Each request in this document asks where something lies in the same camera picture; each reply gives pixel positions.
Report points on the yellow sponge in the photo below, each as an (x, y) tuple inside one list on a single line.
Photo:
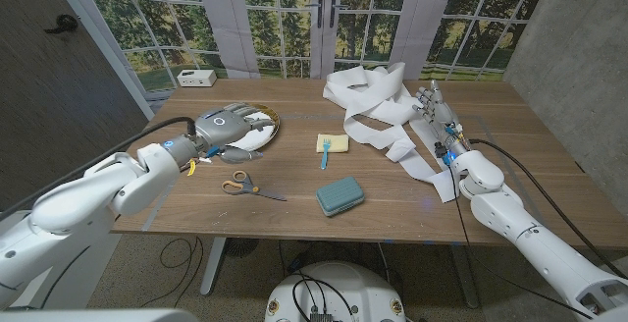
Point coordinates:
[(339, 143)]

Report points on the gold rimmed paper plate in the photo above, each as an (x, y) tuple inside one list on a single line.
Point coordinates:
[(257, 138)]

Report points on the dark round floor fan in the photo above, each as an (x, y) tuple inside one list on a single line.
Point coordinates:
[(241, 247)]

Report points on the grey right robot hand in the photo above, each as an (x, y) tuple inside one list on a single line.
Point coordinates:
[(441, 113)]

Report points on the white table leg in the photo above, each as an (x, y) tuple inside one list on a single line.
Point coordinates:
[(213, 268)]

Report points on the grey table leg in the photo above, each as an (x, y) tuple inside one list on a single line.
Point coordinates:
[(463, 278)]

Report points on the printed window backdrop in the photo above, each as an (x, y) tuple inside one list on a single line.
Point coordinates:
[(162, 27)]

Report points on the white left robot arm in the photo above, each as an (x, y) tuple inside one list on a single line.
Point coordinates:
[(88, 199)]

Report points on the grey orange scissors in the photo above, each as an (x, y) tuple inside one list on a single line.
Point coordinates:
[(247, 188)]

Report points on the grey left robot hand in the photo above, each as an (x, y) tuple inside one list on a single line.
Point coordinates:
[(223, 128)]

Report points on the teal soapbox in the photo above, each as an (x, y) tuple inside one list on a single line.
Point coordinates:
[(339, 195)]

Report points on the white receipt paper strip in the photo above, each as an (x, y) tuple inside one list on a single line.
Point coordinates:
[(373, 91)]

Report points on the white power box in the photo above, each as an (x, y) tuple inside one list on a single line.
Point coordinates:
[(196, 78)]

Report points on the white robot torso base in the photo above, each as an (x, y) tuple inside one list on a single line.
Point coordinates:
[(343, 287)]

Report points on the blue plastic fork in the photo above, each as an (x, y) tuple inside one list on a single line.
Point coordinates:
[(324, 157)]

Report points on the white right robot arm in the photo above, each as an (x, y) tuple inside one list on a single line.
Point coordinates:
[(539, 243)]

